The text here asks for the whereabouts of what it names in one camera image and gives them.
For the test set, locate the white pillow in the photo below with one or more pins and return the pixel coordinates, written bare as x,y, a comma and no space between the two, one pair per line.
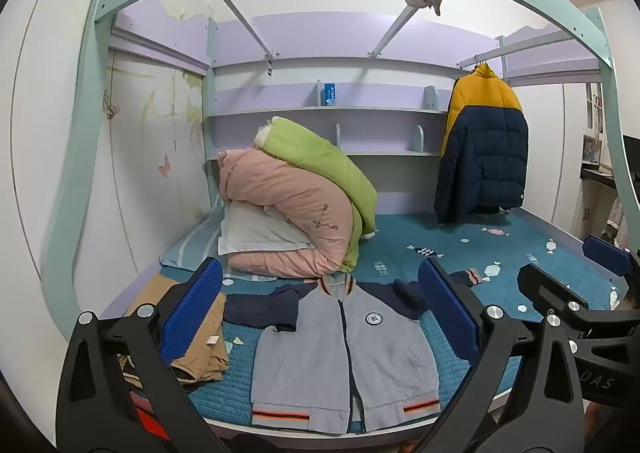
255,230

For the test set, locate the picture frame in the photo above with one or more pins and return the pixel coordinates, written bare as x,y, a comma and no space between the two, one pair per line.
591,150

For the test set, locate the black monitor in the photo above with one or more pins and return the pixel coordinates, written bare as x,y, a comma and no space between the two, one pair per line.
632,158

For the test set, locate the pale butterfly wall sticker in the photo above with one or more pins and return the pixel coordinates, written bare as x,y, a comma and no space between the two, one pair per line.
111,105

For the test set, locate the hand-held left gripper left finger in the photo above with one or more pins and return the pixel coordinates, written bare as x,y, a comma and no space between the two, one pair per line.
192,303

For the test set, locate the pink quilt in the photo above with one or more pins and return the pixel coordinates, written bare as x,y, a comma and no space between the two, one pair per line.
295,198

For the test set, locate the metal clothes rail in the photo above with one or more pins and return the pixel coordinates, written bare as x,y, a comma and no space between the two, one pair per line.
482,55

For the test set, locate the small blue box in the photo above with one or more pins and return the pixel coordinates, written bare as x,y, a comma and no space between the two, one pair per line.
330,95

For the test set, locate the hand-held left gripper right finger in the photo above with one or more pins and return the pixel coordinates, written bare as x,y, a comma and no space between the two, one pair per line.
447,305

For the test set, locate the yellow navy puffer jacket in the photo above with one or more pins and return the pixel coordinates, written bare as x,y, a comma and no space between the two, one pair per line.
492,153

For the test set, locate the purple shelf unit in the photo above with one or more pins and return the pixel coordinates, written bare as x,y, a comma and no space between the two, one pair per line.
300,83

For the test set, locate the khaki pants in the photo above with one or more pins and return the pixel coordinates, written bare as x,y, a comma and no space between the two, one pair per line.
200,338

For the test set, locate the green quilt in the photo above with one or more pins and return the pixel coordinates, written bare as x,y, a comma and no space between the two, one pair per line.
320,158

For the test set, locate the blue striped pillow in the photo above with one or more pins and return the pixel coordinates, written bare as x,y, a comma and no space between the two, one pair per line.
190,245

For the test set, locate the grey navy zip jacket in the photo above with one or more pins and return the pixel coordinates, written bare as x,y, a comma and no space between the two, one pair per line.
310,348

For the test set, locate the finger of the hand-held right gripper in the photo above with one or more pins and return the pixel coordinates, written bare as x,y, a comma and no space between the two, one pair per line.
547,290
607,255

